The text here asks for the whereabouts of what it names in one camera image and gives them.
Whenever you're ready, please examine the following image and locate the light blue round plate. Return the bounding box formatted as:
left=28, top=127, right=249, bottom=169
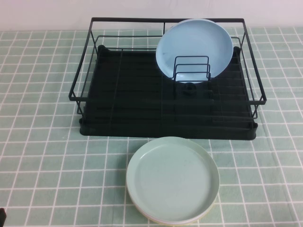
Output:
left=155, top=18, right=234, bottom=85

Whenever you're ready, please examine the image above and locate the pale yellow round plate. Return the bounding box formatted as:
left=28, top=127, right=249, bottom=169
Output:
left=142, top=208, right=215, bottom=227

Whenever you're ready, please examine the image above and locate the pale green round plate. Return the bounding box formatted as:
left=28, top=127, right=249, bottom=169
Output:
left=125, top=136, right=220, bottom=219

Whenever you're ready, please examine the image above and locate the green checked tablecloth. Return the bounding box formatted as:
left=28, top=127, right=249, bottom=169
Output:
left=0, top=25, right=303, bottom=227

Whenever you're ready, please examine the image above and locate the black plastic drip tray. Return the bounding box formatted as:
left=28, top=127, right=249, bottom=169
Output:
left=79, top=44, right=258, bottom=142

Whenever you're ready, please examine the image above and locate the black wire dish rack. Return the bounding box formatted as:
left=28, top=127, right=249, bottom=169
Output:
left=68, top=17, right=267, bottom=124

